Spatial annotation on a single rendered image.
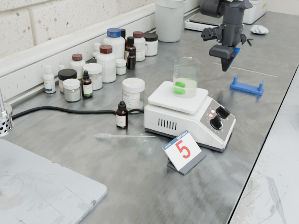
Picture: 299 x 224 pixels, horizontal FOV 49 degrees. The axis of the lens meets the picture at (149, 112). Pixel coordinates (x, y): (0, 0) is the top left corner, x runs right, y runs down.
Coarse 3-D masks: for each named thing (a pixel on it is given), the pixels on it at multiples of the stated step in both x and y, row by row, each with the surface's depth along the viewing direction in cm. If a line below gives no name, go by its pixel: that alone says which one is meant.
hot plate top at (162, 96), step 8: (160, 88) 81; (168, 88) 81; (200, 88) 82; (152, 96) 77; (160, 96) 78; (168, 96) 78; (176, 96) 78; (200, 96) 78; (160, 104) 75; (168, 104) 74; (176, 104) 75; (184, 104) 75; (192, 104) 75; (200, 104) 75; (192, 112) 73
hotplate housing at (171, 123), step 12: (144, 108) 77; (156, 108) 76; (168, 108) 76; (204, 108) 78; (144, 120) 79; (156, 120) 77; (168, 120) 76; (180, 120) 74; (192, 120) 73; (156, 132) 79; (168, 132) 77; (180, 132) 76; (192, 132) 74; (204, 132) 73; (204, 144) 75; (216, 144) 73
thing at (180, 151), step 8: (184, 136) 73; (176, 144) 71; (184, 144) 72; (192, 144) 73; (168, 152) 68; (176, 152) 70; (184, 152) 71; (192, 152) 72; (176, 160) 69; (184, 160) 70
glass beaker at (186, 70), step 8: (176, 64) 74; (184, 64) 79; (192, 64) 79; (200, 64) 75; (176, 72) 75; (184, 72) 74; (192, 72) 74; (176, 80) 76; (184, 80) 75; (192, 80) 75; (176, 88) 77; (184, 88) 76; (192, 88) 76; (184, 96) 77; (192, 96) 78
